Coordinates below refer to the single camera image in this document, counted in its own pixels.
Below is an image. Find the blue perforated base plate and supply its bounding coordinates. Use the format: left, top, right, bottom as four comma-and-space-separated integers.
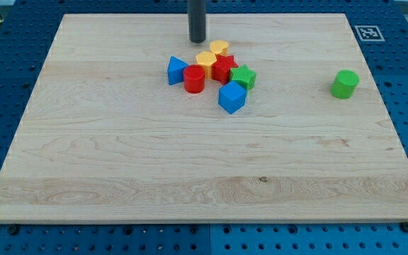
0, 1, 408, 254

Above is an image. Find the green cylinder block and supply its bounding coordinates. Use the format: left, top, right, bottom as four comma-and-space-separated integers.
330, 69, 360, 99

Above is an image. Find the blue triangle block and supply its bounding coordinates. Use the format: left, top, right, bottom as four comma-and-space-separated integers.
167, 56, 188, 85

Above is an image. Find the light wooden board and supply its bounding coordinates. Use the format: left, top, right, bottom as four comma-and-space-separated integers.
0, 13, 408, 224

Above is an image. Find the red cylinder block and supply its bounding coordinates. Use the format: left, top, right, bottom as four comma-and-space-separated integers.
183, 64, 205, 94

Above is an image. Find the yellow hexagon block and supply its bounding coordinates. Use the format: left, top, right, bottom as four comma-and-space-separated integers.
195, 51, 217, 79

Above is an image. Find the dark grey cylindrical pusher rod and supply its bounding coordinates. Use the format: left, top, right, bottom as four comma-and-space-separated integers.
187, 0, 206, 43

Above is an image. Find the green star block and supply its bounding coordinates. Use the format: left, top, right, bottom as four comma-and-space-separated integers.
229, 64, 256, 91

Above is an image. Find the red star block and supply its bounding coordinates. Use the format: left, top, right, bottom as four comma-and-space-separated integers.
212, 55, 238, 85

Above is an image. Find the white fiducial marker tag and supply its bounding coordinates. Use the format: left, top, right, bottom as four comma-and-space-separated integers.
354, 25, 385, 42

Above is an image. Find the blue cube block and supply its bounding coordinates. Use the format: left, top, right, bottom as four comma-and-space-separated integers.
218, 81, 247, 114

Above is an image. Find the yellow heart block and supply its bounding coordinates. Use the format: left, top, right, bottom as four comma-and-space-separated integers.
209, 40, 230, 56

